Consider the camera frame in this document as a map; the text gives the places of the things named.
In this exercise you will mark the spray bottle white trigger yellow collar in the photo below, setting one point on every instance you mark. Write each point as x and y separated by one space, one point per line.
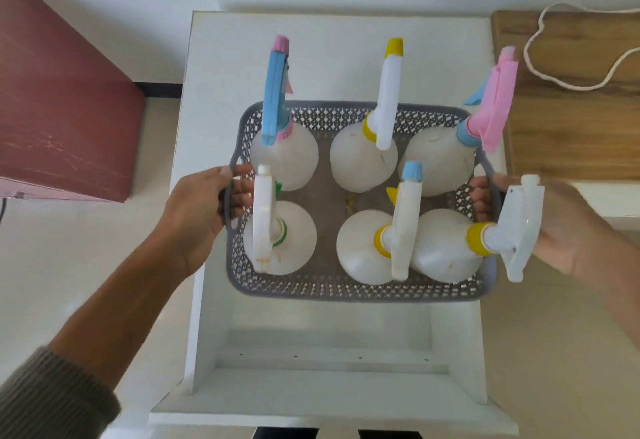
445 248

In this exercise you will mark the spray bottle white trigger yellow nozzle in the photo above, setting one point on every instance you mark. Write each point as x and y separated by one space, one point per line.
357 161

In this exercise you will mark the spray bottle blue trigger pink nozzle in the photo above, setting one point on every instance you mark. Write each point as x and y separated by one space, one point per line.
290 158

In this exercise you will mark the spray bottle white trigger green collar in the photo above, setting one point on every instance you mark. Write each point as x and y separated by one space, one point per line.
295 233

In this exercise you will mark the person's right thumb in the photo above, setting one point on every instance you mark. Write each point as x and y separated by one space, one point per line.
507 182

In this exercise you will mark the person's right forearm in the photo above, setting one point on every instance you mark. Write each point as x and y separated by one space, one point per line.
620 288

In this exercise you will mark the maroon upholstered furniture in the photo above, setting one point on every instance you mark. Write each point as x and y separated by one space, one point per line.
60 103

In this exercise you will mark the person's left hand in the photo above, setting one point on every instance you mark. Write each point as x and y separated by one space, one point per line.
195 213

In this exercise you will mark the spray bottle white trigger blue nozzle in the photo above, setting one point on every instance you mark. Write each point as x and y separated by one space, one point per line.
360 248

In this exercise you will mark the grey perforated plastic basket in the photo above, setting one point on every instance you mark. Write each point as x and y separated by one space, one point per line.
320 289

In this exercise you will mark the person's left forearm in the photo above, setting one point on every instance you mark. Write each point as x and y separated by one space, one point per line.
105 323

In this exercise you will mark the person's left thumb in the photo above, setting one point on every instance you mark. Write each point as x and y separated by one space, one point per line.
235 172

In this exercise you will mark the white shelf cabinet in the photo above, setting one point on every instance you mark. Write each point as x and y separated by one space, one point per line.
330 353

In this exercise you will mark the person's right hand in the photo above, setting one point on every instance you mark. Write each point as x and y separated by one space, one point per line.
570 223

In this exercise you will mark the spray bottle pink trigger blue collar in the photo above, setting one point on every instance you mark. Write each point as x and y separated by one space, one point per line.
435 158

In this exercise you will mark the wooden side table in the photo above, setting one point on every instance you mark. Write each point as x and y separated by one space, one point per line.
570 128

